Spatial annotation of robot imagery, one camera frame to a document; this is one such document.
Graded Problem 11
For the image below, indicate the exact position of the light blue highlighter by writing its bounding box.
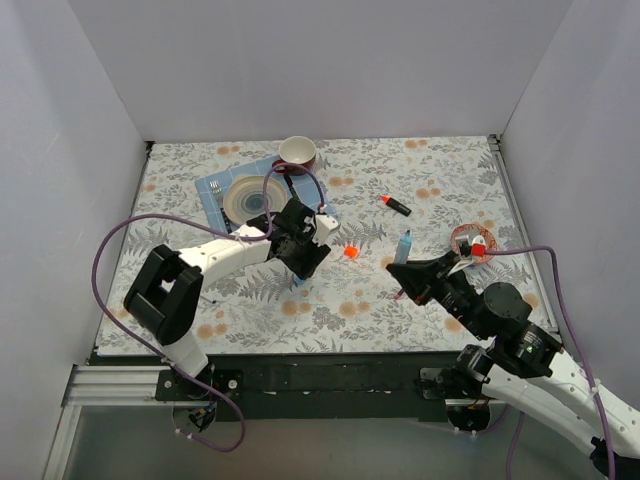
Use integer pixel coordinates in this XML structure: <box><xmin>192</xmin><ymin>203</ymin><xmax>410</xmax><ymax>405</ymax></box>
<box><xmin>394</xmin><ymin>230</ymin><xmax>412</xmax><ymax>264</ymax></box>

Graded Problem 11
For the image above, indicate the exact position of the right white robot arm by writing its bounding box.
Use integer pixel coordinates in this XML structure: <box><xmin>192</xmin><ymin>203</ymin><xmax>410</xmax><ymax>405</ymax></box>
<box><xmin>386</xmin><ymin>251</ymin><xmax>639</xmax><ymax>479</ymax></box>

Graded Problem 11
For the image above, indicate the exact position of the orange highlighter cap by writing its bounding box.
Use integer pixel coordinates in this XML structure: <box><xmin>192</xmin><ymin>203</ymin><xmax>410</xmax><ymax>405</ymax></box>
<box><xmin>344</xmin><ymin>246</ymin><xmax>358</xmax><ymax>258</ymax></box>

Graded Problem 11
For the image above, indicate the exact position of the red patterned bowl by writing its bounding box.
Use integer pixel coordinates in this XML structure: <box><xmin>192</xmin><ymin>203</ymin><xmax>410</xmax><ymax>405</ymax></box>
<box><xmin>450</xmin><ymin>223</ymin><xmax>497</xmax><ymax>265</ymax></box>

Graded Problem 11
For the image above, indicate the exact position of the beige striped plate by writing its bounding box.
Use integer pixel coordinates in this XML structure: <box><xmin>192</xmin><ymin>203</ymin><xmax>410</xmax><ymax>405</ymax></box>
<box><xmin>222</xmin><ymin>174</ymin><xmax>289</xmax><ymax>225</ymax></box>

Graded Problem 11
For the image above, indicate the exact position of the orange black highlighter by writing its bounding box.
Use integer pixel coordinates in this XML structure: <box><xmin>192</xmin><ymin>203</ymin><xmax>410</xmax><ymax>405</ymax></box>
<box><xmin>381</xmin><ymin>195</ymin><xmax>412</xmax><ymax>217</ymax></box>

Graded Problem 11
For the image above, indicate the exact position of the floral tablecloth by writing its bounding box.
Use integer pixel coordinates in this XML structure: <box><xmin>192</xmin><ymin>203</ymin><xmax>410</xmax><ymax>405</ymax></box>
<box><xmin>96</xmin><ymin>136</ymin><xmax>556</xmax><ymax>356</ymax></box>

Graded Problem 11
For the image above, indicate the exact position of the red and white cup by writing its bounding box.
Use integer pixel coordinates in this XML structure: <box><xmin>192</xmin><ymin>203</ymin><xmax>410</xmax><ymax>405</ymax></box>
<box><xmin>272</xmin><ymin>136</ymin><xmax>317</xmax><ymax>176</ymax></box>

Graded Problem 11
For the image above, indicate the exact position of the blue tiled placemat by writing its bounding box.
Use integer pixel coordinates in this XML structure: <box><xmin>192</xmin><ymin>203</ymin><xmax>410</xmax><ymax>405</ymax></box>
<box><xmin>195</xmin><ymin>156</ymin><xmax>320</xmax><ymax>232</ymax></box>

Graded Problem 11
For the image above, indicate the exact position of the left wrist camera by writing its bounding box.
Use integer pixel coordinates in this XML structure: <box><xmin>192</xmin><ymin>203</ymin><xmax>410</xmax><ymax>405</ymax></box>
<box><xmin>312</xmin><ymin>213</ymin><xmax>340</xmax><ymax>246</ymax></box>

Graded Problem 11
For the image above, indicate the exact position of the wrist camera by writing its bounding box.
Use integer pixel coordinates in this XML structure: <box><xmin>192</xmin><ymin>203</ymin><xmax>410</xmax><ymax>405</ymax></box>
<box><xmin>312</xmin><ymin>213</ymin><xmax>340</xmax><ymax>246</ymax></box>
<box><xmin>449</xmin><ymin>234</ymin><xmax>487</xmax><ymax>275</ymax></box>

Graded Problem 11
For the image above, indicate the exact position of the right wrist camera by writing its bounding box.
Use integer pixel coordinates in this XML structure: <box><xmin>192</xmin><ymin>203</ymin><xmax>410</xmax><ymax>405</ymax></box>
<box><xmin>449</xmin><ymin>234</ymin><xmax>487</xmax><ymax>275</ymax></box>

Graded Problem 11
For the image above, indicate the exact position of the black handled knife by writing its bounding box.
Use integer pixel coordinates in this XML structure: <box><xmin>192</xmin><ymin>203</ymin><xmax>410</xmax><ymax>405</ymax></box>
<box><xmin>283</xmin><ymin>174</ymin><xmax>300</xmax><ymax>201</ymax></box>

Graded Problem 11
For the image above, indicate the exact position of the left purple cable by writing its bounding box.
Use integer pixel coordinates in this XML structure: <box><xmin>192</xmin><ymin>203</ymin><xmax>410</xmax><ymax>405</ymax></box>
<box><xmin>93</xmin><ymin>161</ymin><xmax>329</xmax><ymax>454</ymax></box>

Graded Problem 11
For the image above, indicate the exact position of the purple cable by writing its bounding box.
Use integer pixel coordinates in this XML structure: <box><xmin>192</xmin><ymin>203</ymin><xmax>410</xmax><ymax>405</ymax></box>
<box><xmin>93</xmin><ymin>161</ymin><xmax>329</xmax><ymax>454</ymax></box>
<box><xmin>482</xmin><ymin>245</ymin><xmax>619</xmax><ymax>480</ymax></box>

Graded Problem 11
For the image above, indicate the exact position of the black handled fork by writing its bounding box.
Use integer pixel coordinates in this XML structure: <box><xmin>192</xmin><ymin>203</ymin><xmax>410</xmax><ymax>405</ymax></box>
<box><xmin>210</xmin><ymin>181</ymin><xmax>225</xmax><ymax>216</ymax></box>

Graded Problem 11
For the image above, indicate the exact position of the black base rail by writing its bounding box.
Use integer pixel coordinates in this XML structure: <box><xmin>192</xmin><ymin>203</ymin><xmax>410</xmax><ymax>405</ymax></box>
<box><xmin>69</xmin><ymin>349</ymin><xmax>534</xmax><ymax>424</ymax></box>

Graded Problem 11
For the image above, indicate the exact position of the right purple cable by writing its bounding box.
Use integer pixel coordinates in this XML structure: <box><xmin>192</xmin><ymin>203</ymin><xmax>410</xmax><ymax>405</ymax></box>
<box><xmin>482</xmin><ymin>245</ymin><xmax>619</xmax><ymax>480</ymax></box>

